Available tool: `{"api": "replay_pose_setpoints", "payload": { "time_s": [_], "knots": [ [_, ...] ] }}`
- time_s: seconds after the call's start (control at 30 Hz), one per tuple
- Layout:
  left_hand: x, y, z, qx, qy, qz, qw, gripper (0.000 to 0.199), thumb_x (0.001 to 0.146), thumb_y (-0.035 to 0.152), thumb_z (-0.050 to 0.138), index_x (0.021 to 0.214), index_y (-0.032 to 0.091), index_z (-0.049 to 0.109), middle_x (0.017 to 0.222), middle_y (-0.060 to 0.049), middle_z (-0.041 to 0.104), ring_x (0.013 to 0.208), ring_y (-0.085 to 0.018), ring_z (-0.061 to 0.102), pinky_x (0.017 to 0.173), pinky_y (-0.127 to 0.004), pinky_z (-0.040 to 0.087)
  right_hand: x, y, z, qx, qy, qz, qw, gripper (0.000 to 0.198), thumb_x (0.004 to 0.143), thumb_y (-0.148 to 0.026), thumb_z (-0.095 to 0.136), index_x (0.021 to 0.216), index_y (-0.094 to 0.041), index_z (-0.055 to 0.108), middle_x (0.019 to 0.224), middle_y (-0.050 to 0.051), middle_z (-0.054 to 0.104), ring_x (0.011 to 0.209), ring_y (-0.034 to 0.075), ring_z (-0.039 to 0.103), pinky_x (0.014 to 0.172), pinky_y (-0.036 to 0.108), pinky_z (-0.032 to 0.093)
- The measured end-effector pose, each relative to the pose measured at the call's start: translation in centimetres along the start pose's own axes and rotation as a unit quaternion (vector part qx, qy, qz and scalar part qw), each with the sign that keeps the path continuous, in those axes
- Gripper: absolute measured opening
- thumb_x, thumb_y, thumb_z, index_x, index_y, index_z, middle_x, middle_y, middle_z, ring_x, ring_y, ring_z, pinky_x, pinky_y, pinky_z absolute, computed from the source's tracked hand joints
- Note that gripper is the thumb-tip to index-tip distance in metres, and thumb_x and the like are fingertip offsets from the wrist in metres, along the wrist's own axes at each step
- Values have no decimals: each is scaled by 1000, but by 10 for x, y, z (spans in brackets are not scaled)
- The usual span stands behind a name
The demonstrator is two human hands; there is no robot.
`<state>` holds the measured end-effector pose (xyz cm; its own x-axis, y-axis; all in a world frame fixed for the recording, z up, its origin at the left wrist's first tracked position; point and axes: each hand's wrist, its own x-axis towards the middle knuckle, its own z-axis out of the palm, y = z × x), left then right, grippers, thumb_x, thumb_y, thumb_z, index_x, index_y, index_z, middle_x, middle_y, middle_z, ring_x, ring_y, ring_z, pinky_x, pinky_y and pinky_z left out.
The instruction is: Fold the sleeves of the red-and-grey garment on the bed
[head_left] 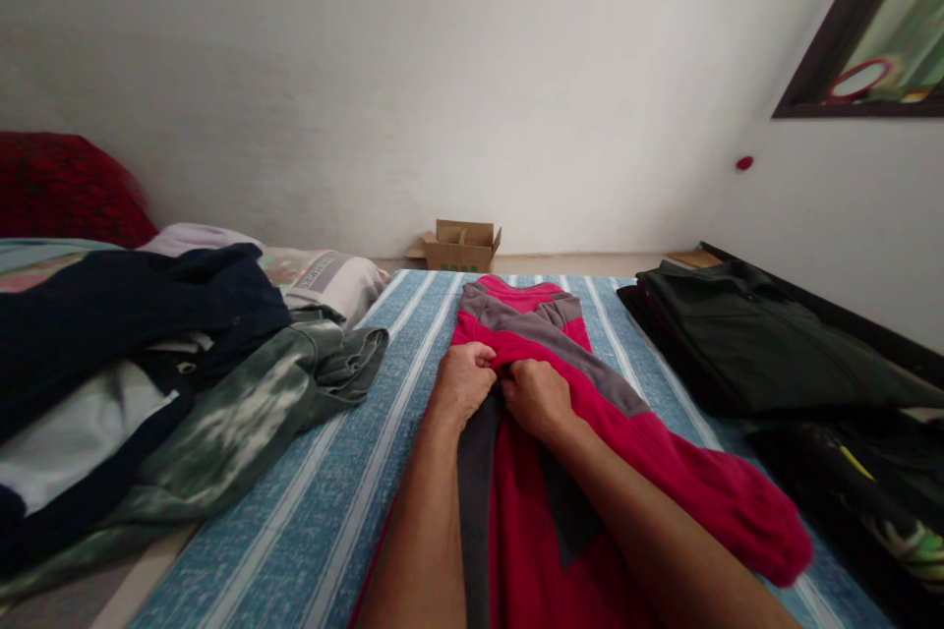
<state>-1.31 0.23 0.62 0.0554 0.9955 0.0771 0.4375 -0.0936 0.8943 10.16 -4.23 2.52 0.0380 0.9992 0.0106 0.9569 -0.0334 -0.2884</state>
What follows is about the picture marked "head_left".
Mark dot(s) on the red cushion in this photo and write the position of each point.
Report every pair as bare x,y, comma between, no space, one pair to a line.
63,187

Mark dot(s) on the pale patterned pillow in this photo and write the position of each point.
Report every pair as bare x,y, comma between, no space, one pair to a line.
332,282

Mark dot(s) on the folded dark green jacket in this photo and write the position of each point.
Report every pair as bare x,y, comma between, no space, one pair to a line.
774,349

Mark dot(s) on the person's left hand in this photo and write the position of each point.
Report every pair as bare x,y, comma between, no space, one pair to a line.
462,382

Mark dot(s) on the open cardboard box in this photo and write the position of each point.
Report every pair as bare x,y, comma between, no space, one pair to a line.
461,249

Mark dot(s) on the red and grey fleece jacket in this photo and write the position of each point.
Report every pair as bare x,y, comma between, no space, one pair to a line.
590,430

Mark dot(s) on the dark framed window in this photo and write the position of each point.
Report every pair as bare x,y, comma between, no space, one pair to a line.
870,24

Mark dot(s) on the person's right hand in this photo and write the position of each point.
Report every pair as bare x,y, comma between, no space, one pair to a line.
537,393

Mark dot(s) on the white garment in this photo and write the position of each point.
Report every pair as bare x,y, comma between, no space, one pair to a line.
81,430

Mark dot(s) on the black garment with yellow print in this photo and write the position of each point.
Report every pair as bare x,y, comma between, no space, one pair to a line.
863,481

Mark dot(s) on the green tie-dye garment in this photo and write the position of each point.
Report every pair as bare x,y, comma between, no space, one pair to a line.
251,408

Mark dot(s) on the person's left fingers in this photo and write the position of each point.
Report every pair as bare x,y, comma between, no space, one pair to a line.
487,356

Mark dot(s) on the person's right fingers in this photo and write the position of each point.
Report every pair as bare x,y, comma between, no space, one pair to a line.
520,372

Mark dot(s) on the small red wall hook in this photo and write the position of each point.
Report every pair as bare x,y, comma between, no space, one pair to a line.
744,162

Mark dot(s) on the dark navy garment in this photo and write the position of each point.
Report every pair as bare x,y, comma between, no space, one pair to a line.
111,334

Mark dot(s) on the lilac cloth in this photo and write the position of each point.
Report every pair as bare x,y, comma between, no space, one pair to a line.
199,237

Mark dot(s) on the blue striped bed sheet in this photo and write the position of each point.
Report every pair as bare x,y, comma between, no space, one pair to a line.
310,496

